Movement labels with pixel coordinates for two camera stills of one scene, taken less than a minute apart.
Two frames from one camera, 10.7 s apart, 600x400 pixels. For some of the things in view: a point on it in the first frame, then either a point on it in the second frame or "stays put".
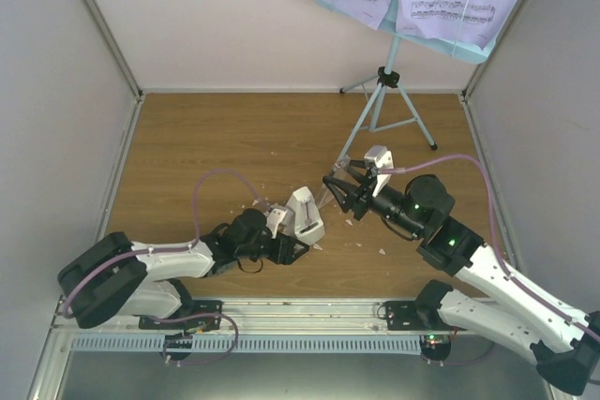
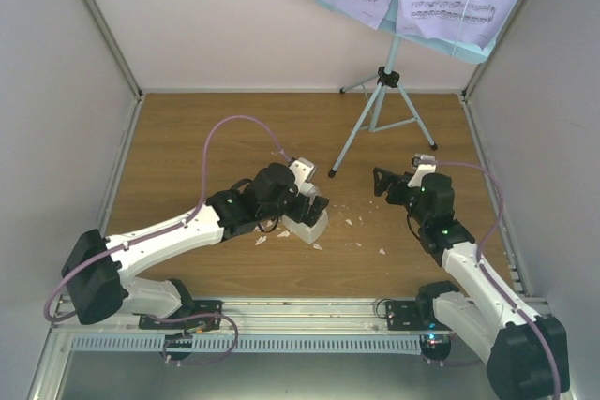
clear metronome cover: [344, 170] → [314, 192]
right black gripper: [368, 184] → [389, 178]
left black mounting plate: [203, 307] stays put
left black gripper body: [272, 254] → [299, 214]
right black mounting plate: [406, 315] stays put
